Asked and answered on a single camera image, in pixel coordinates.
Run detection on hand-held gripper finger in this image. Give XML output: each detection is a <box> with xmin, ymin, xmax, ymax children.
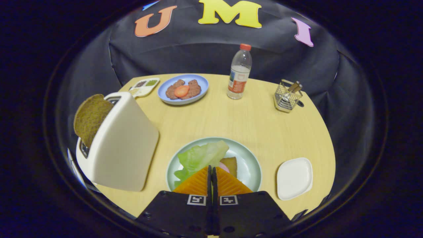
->
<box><xmin>135</xmin><ymin>165</ymin><xmax>212</xmax><ymax>238</ymax></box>
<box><xmin>211</xmin><ymin>167</ymin><xmax>292</xmax><ymax>238</ymax></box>

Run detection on green lettuce leaf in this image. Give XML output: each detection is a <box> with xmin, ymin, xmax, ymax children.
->
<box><xmin>174</xmin><ymin>140</ymin><xmax>230</xmax><ymax>187</ymax></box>

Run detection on dark brown bread slice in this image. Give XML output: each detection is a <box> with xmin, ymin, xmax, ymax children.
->
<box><xmin>73</xmin><ymin>94</ymin><xmax>114</xmax><ymax>148</ymax></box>

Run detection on light toasted bread slice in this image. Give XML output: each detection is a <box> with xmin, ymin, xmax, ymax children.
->
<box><xmin>220</xmin><ymin>157</ymin><xmax>238</xmax><ymax>178</ymax></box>

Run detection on pale green round plate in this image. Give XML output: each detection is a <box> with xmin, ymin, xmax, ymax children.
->
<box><xmin>166</xmin><ymin>137</ymin><xmax>262</xmax><ymax>193</ymax></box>

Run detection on small black table edge block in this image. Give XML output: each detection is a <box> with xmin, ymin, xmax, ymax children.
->
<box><xmin>291</xmin><ymin>209</ymin><xmax>308</xmax><ymax>222</ymax></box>

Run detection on white square plate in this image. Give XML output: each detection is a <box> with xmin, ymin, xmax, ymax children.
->
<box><xmin>277</xmin><ymin>157</ymin><xmax>313</xmax><ymax>201</ymax></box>

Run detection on white toaster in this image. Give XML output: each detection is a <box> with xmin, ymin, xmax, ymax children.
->
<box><xmin>76</xmin><ymin>92</ymin><xmax>160</xmax><ymax>192</ymax></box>

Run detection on red tomato slice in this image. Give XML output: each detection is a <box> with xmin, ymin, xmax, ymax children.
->
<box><xmin>174</xmin><ymin>85</ymin><xmax>190</xmax><ymax>98</ymax></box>

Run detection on brown meat patty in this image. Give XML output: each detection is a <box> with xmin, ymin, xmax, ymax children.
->
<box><xmin>185</xmin><ymin>79</ymin><xmax>202</xmax><ymax>99</ymax></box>
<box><xmin>165</xmin><ymin>79</ymin><xmax>185</xmax><ymax>100</ymax></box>

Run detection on blue round plate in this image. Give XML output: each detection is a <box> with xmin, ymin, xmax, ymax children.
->
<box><xmin>157</xmin><ymin>74</ymin><xmax>209</xmax><ymax>105</ymax></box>

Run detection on white divided condiment tray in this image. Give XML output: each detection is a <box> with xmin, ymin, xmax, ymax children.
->
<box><xmin>129</xmin><ymin>77</ymin><xmax>160</xmax><ymax>98</ymax></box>

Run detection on clear red-capped water bottle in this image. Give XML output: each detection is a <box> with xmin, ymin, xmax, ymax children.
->
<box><xmin>227</xmin><ymin>43</ymin><xmax>252</xmax><ymax>100</ymax></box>

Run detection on black backdrop cloth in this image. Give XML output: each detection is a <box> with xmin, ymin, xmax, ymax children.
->
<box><xmin>55</xmin><ymin>0</ymin><xmax>374</xmax><ymax>199</ymax></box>

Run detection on metal wire cutlery basket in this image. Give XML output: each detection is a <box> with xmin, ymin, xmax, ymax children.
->
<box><xmin>273</xmin><ymin>79</ymin><xmax>303</xmax><ymax>113</ymax></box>

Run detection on wooden handle knife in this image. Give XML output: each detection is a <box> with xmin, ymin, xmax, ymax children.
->
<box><xmin>284</xmin><ymin>81</ymin><xmax>299</xmax><ymax>101</ymax></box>
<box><xmin>288</xmin><ymin>84</ymin><xmax>303</xmax><ymax>99</ymax></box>

